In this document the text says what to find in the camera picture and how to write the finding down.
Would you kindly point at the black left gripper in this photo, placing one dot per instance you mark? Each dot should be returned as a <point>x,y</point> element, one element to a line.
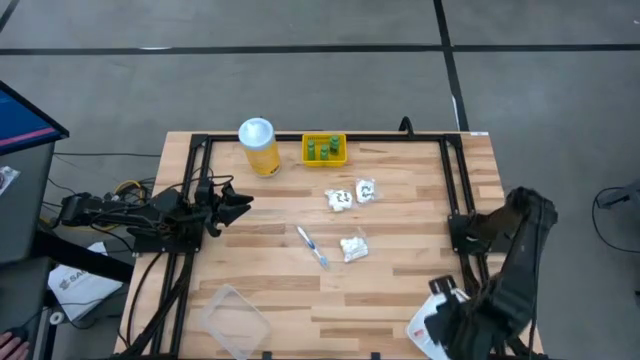
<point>207,210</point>

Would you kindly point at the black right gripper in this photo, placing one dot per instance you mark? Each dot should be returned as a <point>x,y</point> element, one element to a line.
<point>450,320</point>

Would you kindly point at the red white toothbrush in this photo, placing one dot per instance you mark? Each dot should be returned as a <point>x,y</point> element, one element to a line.
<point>419,333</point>

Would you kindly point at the blue white toothbrush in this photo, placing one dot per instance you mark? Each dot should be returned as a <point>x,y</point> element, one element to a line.
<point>312,246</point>

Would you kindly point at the Family Pack print cotton bag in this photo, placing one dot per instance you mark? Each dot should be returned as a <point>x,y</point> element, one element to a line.
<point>339,200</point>

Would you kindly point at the plain clear cotton balls bag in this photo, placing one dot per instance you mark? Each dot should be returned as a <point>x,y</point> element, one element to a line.
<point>354,248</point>

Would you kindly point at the black print cotton balls bag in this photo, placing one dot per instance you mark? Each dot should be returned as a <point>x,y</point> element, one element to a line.
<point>365,190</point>

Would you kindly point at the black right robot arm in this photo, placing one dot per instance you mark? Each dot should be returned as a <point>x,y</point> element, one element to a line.
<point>520,240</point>

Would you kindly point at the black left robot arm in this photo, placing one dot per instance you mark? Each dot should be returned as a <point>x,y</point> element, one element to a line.
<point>150,215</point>

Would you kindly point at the yellow disinfecting wipes canister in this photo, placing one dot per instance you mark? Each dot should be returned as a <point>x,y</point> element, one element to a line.
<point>260,150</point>

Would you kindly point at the yellow plastic basket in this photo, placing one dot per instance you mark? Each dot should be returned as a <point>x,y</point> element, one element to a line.
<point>324,162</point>

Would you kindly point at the clear plastic container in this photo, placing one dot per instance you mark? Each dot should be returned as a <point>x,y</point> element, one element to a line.
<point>235,320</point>

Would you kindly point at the white printed bag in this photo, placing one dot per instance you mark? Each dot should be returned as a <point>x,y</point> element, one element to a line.
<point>82,285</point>

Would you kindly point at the white table label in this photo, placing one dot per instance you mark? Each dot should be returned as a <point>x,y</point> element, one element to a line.
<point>478,133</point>

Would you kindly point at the white tape roll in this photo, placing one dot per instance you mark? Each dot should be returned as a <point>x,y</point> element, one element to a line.
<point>56,317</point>

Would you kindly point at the grey stand foot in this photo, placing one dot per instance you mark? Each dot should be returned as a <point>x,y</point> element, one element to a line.
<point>620,196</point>

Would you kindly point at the blue screen monitor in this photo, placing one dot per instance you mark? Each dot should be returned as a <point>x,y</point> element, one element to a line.
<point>20,120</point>

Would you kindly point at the person's hand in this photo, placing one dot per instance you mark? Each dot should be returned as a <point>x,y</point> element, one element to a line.
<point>11,347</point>

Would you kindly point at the black metal table frame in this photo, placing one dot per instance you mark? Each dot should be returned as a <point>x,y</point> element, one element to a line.
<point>450,170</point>

